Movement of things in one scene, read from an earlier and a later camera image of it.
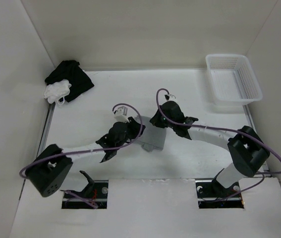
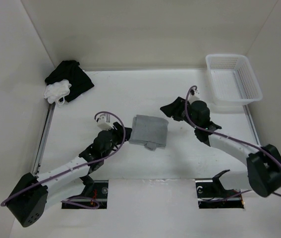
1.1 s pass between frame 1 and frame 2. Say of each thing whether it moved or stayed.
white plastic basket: stayed
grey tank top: stayed
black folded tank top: stayed
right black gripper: moved
